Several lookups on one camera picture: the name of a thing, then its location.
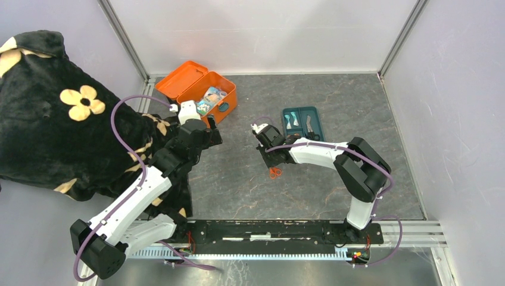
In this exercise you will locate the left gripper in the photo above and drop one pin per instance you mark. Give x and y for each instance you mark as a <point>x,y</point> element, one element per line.
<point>212,137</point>

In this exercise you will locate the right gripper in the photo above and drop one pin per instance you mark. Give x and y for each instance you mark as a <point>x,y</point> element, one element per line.
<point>271,163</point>

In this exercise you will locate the orange handled scissors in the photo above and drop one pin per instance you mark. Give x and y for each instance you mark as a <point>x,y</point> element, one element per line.
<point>275,172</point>

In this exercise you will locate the teal white tube packet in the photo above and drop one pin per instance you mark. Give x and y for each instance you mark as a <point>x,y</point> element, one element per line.
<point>295,121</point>

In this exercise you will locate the teal divided tray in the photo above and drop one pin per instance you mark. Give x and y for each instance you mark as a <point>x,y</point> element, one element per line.
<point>302,113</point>

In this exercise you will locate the blue cotton pad packet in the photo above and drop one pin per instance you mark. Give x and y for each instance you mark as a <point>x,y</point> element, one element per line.
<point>211,98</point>

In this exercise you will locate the black handled scissors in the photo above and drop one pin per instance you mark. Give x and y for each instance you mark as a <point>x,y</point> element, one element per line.
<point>311,134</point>

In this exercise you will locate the orange medicine kit box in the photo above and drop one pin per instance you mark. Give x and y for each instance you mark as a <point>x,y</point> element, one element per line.
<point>191,80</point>

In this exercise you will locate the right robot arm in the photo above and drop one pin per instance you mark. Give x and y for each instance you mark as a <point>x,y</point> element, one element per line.
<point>363,171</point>

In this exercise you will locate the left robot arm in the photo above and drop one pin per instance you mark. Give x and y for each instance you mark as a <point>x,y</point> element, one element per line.
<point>103,243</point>

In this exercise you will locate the black floral blanket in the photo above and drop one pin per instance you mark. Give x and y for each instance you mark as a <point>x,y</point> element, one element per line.
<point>55,123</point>

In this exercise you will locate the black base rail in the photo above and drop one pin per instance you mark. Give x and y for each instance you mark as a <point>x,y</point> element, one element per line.
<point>273,236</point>

